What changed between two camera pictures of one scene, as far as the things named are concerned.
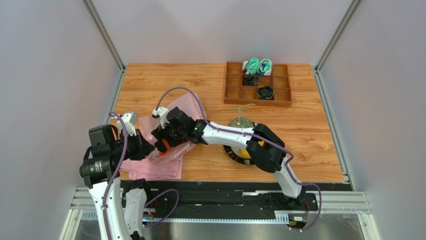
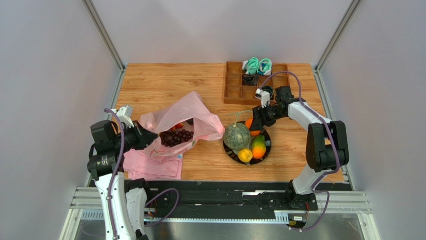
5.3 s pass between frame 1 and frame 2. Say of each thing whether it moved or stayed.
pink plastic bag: moved
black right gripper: moved
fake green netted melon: moved
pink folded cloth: stayed
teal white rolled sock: stayed
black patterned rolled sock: stayed
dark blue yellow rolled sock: stayed
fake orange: moved
